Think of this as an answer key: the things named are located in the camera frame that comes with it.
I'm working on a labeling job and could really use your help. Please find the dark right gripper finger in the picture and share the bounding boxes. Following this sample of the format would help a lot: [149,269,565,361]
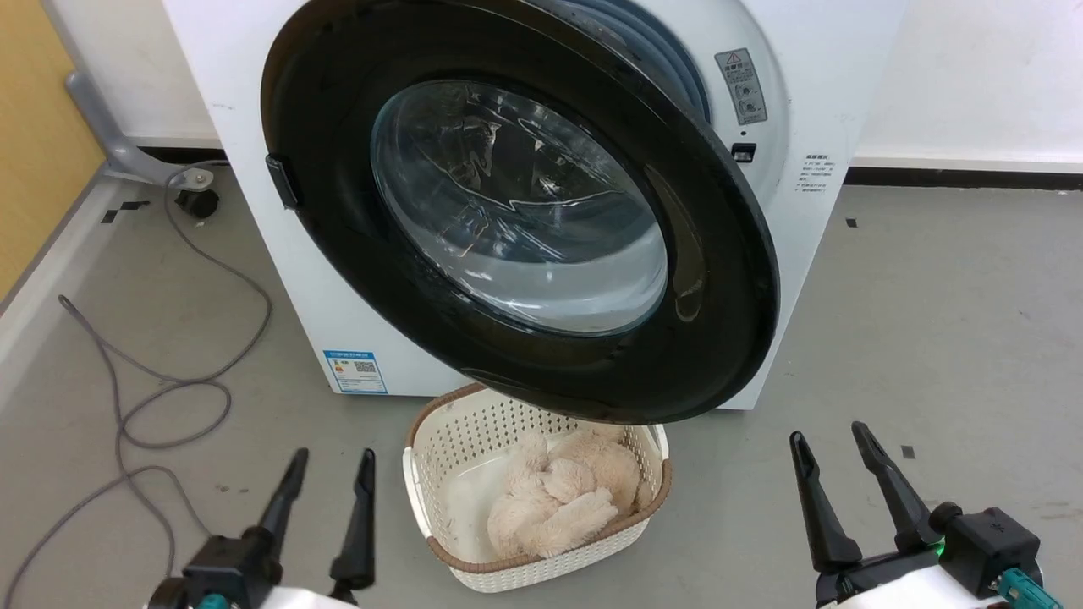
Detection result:
[789,431,864,574]
[850,421,943,553]

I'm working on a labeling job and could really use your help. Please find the beige plush toy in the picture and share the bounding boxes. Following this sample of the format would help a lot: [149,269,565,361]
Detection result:
[486,427,657,562]

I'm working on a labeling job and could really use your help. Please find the yellow wooden panel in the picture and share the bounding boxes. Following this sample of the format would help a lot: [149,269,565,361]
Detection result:
[0,0,107,303]

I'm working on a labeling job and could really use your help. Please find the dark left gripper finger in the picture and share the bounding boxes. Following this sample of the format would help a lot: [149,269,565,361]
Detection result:
[329,448,378,591]
[245,448,311,560]

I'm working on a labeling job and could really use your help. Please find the black baseboard strip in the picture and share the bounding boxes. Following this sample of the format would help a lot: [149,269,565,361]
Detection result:
[844,166,1083,191]

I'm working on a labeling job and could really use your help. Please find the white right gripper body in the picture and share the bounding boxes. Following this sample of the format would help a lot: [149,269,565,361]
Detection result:
[816,545,1009,609]

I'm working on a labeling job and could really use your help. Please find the black round glass washer door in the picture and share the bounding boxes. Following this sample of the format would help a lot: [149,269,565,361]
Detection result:
[261,0,781,425]

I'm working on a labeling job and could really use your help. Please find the blue energy label sticker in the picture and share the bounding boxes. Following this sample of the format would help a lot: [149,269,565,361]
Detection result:
[322,349,389,396]

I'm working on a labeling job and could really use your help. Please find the small printed text sticker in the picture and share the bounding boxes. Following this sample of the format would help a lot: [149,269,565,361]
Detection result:
[795,153,838,196]

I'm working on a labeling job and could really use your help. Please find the white front-load washing machine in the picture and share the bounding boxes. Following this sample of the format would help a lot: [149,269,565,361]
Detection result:
[161,0,910,413]

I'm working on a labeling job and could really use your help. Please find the teal right cable connector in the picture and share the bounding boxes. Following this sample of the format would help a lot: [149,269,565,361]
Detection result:
[997,568,1064,609]

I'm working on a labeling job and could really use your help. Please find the grey warning sticker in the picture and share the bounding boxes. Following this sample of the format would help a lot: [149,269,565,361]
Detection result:
[715,48,769,127]

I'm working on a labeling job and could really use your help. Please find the cream perforated laundry basket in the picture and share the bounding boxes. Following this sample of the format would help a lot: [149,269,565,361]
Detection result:
[403,382,674,594]

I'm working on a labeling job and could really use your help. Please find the grey floor cable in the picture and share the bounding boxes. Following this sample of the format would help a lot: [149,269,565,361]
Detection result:
[0,161,274,609]

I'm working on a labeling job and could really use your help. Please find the black caster wheel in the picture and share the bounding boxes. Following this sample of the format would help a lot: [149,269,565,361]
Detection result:
[175,188,222,222]

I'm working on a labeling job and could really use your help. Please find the grey metal furniture leg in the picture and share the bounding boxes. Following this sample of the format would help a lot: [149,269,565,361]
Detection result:
[65,69,215,189]

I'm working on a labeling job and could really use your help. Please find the grey rubber drum seal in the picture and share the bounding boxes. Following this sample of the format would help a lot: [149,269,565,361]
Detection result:
[541,0,712,121]

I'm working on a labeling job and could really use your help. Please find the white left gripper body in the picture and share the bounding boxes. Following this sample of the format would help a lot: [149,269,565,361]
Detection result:
[254,584,361,609]

